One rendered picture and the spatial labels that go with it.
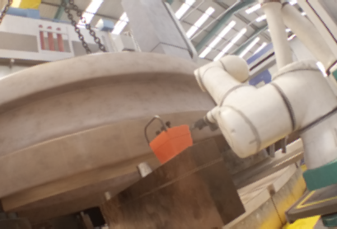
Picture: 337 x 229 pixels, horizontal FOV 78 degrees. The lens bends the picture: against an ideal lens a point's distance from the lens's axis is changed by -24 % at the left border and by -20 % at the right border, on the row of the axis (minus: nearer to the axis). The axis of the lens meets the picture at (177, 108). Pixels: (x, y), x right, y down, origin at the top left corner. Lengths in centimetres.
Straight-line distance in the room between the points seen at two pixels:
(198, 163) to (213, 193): 14
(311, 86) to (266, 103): 14
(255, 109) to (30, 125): 164
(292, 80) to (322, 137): 17
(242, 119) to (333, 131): 25
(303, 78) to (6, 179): 172
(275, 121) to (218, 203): 52
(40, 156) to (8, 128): 45
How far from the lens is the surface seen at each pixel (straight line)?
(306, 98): 66
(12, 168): 177
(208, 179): 105
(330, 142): 66
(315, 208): 71
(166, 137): 117
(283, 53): 122
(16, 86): 198
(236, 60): 124
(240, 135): 61
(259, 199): 151
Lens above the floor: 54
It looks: 17 degrees up
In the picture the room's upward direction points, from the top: 24 degrees counter-clockwise
